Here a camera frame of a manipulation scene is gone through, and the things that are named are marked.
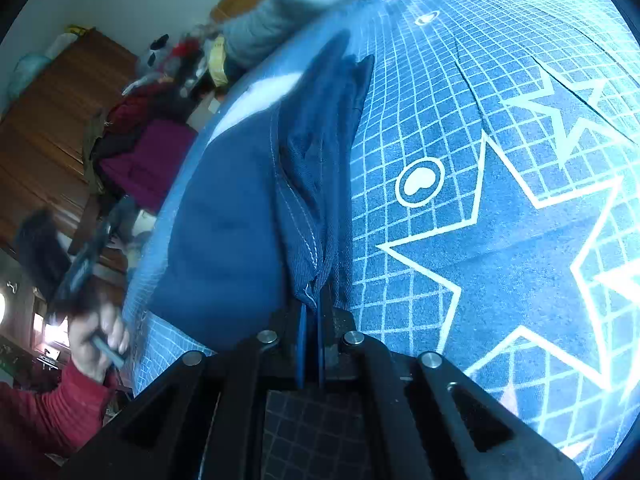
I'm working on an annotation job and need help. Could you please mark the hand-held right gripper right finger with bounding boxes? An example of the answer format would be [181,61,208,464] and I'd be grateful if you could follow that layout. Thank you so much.
[315,305,586,480]

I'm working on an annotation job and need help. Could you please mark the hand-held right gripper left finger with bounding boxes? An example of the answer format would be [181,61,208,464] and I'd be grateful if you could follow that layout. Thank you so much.
[60,305,308,480]

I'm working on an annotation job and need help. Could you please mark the dark navy pants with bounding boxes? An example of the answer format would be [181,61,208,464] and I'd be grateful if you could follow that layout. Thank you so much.
[147,30,377,356]

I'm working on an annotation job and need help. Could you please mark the pile of mixed clothes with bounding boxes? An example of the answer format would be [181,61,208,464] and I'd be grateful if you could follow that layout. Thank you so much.
[95,34,222,161]

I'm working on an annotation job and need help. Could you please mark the person's left hand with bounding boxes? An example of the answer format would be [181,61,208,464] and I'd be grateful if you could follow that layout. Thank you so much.
[67,300,132,386]

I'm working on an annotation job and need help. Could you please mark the brown wooden wardrobe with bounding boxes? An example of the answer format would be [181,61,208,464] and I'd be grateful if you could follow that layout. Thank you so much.
[0,27,143,273]

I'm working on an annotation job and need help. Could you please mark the magenta jacket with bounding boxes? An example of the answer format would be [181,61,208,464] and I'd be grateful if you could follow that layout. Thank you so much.
[99,117,199,212]

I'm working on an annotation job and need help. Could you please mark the teal plastic bag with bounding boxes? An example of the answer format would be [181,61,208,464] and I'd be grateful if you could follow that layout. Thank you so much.
[7,52,52,104]

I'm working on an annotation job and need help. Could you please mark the white cardboard box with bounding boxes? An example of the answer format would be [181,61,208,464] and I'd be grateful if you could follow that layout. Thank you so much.
[189,94,222,132]

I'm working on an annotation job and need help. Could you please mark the blue grid printed bedsheet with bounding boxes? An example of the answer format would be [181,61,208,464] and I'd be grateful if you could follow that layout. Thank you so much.
[122,0,640,476]

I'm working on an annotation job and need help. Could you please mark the yellow cloth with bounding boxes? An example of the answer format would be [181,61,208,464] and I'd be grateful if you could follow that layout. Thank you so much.
[207,35,230,87]

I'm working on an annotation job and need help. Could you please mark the grey quilt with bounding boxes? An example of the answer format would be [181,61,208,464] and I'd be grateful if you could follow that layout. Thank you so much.
[220,0,396,68]

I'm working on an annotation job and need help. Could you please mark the white bag with yellow handle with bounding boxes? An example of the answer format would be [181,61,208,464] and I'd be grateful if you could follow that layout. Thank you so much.
[44,24,97,62]

